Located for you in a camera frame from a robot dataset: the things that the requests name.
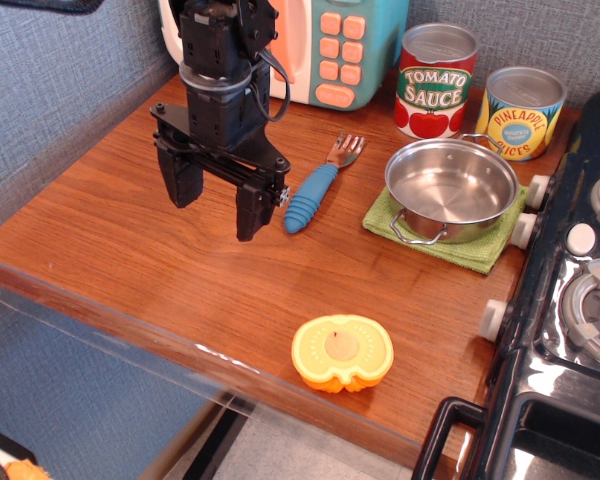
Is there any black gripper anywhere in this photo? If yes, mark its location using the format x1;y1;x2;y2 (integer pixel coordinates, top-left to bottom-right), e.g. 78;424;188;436
150;74;290;242

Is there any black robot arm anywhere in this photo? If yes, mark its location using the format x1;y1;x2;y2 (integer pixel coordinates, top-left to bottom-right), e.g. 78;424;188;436
151;1;290;241

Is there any toy microwave teal and white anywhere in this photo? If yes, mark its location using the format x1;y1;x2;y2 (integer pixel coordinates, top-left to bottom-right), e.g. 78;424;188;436
159;1;409;111

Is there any small steel pot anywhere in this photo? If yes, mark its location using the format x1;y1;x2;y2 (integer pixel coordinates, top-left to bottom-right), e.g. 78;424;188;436
384;134;520;246

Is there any tomato sauce can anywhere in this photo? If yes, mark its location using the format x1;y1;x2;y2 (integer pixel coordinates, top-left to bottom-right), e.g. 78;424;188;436
394;23;479;139

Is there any green folded cloth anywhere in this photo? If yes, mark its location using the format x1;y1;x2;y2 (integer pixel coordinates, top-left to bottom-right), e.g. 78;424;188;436
362;186;528;275

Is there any pineapple slices can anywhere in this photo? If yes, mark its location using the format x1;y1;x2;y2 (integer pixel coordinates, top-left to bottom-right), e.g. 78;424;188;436
475;66;567;161

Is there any orange object bottom left corner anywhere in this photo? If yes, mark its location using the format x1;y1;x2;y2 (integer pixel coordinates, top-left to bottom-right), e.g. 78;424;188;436
0;460;51;480

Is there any black toy stove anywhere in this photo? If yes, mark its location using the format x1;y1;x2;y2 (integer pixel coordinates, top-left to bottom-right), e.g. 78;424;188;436
413;91;600;479

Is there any blue handled metal fork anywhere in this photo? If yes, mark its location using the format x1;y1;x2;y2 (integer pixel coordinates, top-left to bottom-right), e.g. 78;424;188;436
284;132;365;234

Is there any black cable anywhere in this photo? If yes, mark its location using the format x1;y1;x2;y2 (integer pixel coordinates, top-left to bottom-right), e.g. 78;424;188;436
249;48;292;123

